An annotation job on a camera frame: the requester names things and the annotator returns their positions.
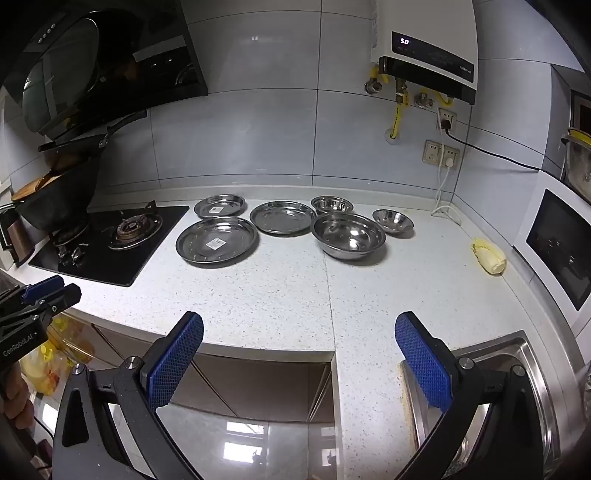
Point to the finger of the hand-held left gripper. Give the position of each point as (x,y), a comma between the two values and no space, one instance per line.
(41,290)
(62,297)

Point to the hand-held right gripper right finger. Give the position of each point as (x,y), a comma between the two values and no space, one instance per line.
(422,360)

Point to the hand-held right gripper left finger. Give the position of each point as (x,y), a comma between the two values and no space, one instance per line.
(178,360)

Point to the small steel bowl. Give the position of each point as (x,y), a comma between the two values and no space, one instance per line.
(393,221)
(332,204)

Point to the person's left hand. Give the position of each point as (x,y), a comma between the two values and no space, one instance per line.
(18,406)

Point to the plastic bag with yellow contents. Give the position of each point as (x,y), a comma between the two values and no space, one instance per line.
(60,350)

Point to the dark wooden board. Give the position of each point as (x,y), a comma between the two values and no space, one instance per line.
(21,240)

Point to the black glass gas stove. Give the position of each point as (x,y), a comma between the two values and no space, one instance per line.
(138,258)

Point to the black wok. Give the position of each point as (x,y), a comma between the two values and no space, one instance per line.
(60,203)

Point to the steel sink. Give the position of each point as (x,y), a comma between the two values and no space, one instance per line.
(517,360)

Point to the gas stove burner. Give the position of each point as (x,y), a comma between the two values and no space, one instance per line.
(134,230)

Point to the wooden spatula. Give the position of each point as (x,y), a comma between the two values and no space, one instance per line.
(32,187)

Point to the yellow cloth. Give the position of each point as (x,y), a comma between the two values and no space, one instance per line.
(488,256)

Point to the large steel plate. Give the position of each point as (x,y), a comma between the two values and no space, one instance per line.
(217,241)

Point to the large steel bowl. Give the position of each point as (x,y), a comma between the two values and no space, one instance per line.
(348,235)

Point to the small steel plate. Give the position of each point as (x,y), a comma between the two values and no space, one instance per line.
(220,206)

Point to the white microwave oven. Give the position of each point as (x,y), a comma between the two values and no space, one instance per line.
(558,249)

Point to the medium steel plate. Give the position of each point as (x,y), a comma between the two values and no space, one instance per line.
(282,218)

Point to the glass jar with yellow lid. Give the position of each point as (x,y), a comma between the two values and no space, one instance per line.
(579,161)

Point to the black range hood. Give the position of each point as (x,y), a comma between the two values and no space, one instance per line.
(115,46)

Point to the white water heater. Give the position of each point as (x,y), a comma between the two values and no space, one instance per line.
(425,27)

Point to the double wall socket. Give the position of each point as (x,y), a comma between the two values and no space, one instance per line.
(436,152)

